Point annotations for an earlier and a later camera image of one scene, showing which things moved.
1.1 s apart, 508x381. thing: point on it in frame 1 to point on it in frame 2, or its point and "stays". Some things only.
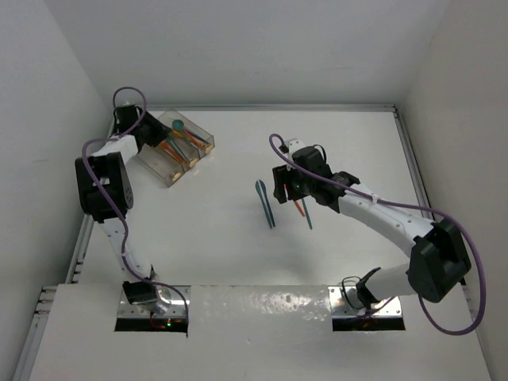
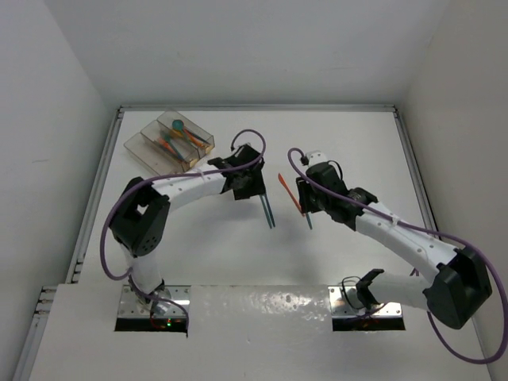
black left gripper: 159,131 to 255,188
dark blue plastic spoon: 197,136 stays
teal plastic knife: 258,187 stays
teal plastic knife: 307,214 stays
